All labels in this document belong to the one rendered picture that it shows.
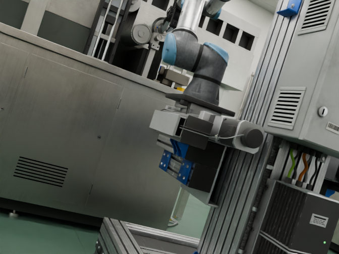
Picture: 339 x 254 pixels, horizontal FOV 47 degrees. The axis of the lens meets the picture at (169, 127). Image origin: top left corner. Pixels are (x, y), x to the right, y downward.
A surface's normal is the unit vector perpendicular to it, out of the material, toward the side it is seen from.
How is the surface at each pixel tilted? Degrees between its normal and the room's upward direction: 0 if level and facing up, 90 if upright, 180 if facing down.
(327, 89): 90
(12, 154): 90
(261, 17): 90
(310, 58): 90
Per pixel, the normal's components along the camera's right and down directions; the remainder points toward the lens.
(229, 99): 0.39, 0.12
